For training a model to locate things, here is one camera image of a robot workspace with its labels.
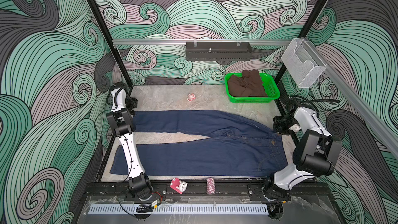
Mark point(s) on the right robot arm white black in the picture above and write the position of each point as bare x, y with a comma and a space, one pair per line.
316, 154

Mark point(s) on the horizontal aluminium back rail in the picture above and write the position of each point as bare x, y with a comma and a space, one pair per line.
156, 41

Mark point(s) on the pink white clip object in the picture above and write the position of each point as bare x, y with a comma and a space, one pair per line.
178, 185

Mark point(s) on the white slotted cable duct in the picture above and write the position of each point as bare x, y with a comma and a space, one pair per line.
207, 209

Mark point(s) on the dark blue denim trousers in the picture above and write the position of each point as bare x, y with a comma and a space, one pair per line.
229, 145

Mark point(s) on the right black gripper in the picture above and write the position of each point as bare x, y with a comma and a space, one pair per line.
276, 127

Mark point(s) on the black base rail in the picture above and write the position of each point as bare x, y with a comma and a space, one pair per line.
254, 189

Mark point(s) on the clear plastic wall bin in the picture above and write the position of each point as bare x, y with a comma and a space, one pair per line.
303, 62

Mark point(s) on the green plastic basket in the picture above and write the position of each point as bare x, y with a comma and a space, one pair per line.
268, 83

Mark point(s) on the brown folded trousers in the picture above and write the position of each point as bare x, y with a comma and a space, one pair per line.
248, 85

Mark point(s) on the small pink white toy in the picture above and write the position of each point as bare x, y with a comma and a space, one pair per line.
191, 97

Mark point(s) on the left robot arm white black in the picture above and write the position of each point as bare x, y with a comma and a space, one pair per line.
120, 119

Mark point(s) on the black perforated wall shelf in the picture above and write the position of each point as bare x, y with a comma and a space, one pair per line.
223, 52

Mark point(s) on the right aluminium side rail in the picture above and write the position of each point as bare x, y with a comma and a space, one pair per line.
378, 126

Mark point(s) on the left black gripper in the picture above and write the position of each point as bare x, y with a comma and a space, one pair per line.
133, 102

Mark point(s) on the pink dotted cylinder block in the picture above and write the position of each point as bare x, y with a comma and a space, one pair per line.
210, 184

